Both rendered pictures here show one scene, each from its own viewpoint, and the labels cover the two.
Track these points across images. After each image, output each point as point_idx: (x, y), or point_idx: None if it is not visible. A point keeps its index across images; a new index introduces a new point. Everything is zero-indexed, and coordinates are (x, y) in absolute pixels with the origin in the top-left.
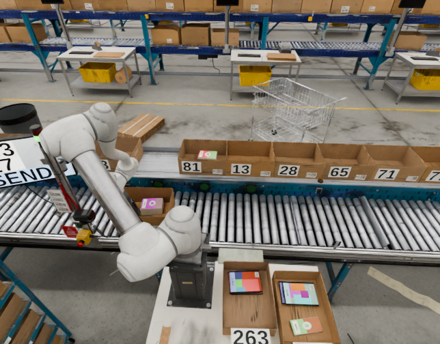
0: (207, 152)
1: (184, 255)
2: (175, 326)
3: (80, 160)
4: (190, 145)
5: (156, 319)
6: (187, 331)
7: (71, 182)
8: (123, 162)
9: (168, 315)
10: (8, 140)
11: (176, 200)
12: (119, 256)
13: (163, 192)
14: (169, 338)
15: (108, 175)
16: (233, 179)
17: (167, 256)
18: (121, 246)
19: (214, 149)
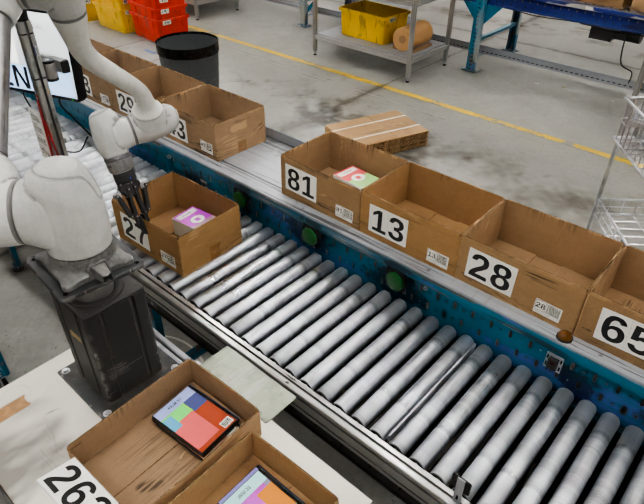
0: (360, 174)
1: (51, 259)
2: (35, 407)
3: None
4: (341, 149)
5: (27, 379)
6: (41, 426)
7: (139, 147)
8: (135, 100)
9: (45, 387)
10: None
11: (249, 238)
12: None
13: (225, 207)
14: (10, 417)
15: None
16: (363, 242)
17: None
18: None
19: (383, 174)
